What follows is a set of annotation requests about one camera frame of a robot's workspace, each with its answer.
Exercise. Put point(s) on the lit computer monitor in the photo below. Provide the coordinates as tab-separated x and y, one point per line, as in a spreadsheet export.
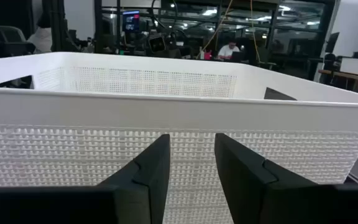
131	21

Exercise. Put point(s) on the grey office chair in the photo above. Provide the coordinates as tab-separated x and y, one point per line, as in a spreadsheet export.
11	34

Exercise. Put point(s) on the wooden workbench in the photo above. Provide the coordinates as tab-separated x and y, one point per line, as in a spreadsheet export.
346	75

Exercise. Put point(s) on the white perforated plastic basket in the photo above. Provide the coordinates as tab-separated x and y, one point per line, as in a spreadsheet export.
179	112

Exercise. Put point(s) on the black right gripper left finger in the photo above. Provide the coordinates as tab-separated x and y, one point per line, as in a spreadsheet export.
148	186

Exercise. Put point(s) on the person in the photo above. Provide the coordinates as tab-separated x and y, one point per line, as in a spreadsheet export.
42	39
228	49

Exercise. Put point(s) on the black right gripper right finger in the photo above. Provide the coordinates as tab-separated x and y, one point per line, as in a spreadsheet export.
244	180

